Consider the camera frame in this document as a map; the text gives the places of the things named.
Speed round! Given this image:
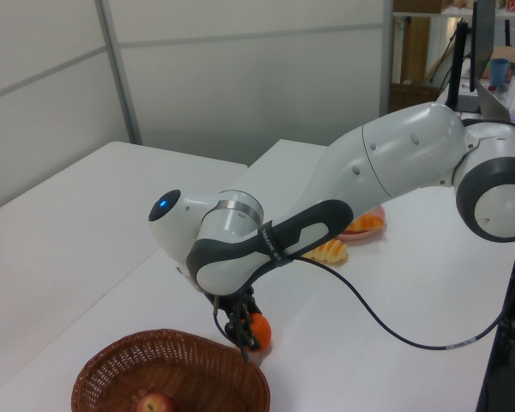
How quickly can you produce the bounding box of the grey laptop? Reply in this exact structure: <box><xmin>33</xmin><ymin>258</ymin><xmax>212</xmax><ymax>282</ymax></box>
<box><xmin>475</xmin><ymin>80</ymin><xmax>512</xmax><ymax>124</ymax></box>

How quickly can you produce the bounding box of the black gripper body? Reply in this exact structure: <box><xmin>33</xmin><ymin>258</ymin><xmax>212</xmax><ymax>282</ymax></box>
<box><xmin>217</xmin><ymin>287</ymin><xmax>263</xmax><ymax>327</ymax></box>

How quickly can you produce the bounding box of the pink plate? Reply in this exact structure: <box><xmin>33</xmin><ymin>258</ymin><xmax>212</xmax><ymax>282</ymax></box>
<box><xmin>336</xmin><ymin>204</ymin><xmax>388</xmax><ymax>242</ymax></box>

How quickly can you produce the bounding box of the black cable strap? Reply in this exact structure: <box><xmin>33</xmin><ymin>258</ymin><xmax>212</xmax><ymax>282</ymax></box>
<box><xmin>257</xmin><ymin>220</ymin><xmax>294</xmax><ymax>267</ymax></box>

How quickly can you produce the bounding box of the brown wicker box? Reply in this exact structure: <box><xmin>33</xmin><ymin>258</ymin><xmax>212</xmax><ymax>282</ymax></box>
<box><xmin>389</xmin><ymin>82</ymin><xmax>442</xmax><ymax>114</ymax></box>

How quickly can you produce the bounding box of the striped toy bread roll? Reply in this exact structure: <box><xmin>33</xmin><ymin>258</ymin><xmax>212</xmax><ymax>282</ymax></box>
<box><xmin>302</xmin><ymin>239</ymin><xmax>350</xmax><ymax>265</ymax></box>

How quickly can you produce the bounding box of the braided toy bread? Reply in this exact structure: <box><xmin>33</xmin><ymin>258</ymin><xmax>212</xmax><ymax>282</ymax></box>
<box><xmin>345</xmin><ymin>213</ymin><xmax>385</xmax><ymax>235</ymax></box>

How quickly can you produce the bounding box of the red toy apple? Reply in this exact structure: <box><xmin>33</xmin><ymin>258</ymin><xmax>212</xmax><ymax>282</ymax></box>
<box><xmin>135</xmin><ymin>391</ymin><xmax>177</xmax><ymax>412</ymax></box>

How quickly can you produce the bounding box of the dark computer monitor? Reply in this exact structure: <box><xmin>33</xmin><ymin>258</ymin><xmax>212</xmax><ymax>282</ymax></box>
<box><xmin>470</xmin><ymin>0</ymin><xmax>497</xmax><ymax>92</ymax></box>

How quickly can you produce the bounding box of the toy orange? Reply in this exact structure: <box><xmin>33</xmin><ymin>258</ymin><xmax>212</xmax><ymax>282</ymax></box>
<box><xmin>245</xmin><ymin>313</ymin><xmax>272</xmax><ymax>353</ymax></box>

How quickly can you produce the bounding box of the blue cup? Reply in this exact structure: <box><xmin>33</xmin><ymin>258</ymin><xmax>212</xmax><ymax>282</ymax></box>
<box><xmin>488</xmin><ymin>58</ymin><xmax>510</xmax><ymax>89</ymax></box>

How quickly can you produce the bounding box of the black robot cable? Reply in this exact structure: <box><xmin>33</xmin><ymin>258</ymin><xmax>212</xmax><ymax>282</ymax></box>
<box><xmin>211</xmin><ymin>252</ymin><xmax>515</xmax><ymax>351</ymax></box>

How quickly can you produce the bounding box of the black monitor stand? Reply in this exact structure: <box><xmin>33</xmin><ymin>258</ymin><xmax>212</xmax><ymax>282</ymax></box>
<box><xmin>445</xmin><ymin>21</ymin><xmax>471</xmax><ymax>111</ymax></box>

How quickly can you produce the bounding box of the brown woven basket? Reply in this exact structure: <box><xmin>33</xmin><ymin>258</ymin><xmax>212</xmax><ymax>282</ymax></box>
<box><xmin>70</xmin><ymin>328</ymin><xmax>272</xmax><ymax>412</ymax></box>

